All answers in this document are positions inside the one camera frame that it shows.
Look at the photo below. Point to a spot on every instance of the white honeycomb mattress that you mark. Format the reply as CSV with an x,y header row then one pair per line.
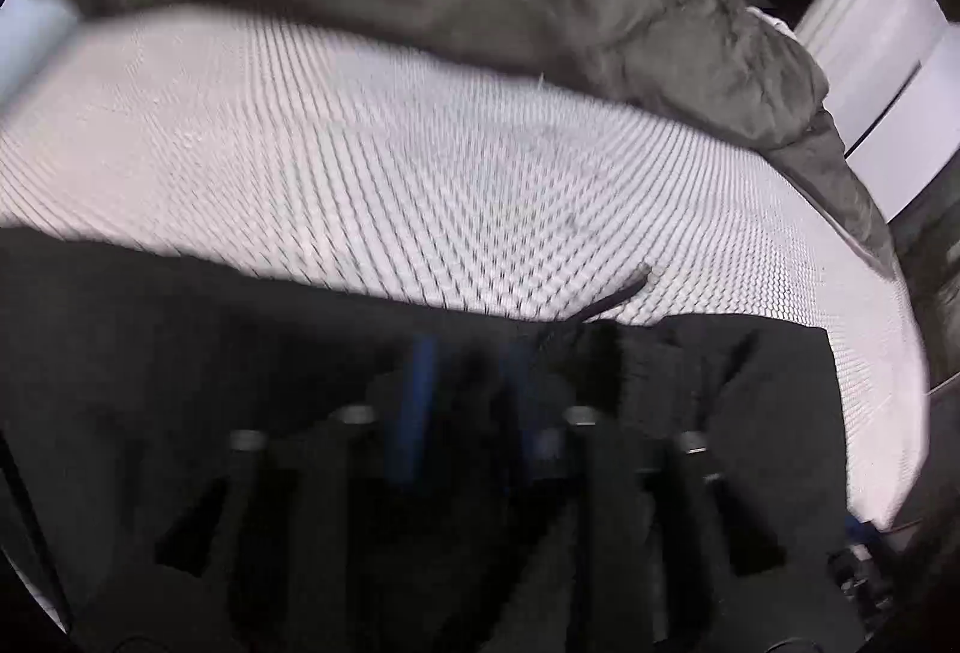
x,y
326,158

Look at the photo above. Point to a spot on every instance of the light blue pillow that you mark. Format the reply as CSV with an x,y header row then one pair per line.
x,y
32,31

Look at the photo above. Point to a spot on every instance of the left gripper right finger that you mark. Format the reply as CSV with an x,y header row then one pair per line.
x,y
703,486

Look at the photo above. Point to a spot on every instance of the white wardrobe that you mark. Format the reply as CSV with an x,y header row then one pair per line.
x,y
892,66

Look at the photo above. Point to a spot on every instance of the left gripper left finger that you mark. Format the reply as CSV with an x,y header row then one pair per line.
x,y
254,514

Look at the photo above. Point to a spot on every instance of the black pants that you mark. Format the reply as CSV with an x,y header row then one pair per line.
x,y
82,318

